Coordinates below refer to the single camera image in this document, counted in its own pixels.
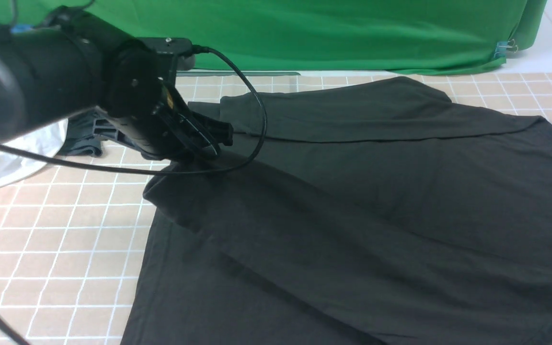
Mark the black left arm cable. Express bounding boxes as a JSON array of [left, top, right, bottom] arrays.
[[0, 46, 268, 176]]

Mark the beige checkered tablecloth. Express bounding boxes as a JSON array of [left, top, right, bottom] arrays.
[[0, 73, 552, 345]]

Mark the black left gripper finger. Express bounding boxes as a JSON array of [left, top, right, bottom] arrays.
[[195, 115, 234, 147], [180, 126, 221, 160]]

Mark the gray long-sleeved shirt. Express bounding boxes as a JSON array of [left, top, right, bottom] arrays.
[[121, 77, 552, 345]]

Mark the green backdrop cloth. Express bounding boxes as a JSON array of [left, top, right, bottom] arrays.
[[0, 0, 548, 76]]

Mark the white shirt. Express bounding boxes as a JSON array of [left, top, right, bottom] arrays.
[[0, 119, 68, 188]]

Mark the blue binder clip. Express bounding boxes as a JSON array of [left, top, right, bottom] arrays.
[[493, 39, 519, 59]]

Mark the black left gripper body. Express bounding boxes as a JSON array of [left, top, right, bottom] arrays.
[[95, 41, 193, 160]]

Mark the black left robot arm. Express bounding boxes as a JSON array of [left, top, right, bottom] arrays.
[[0, 6, 233, 160]]

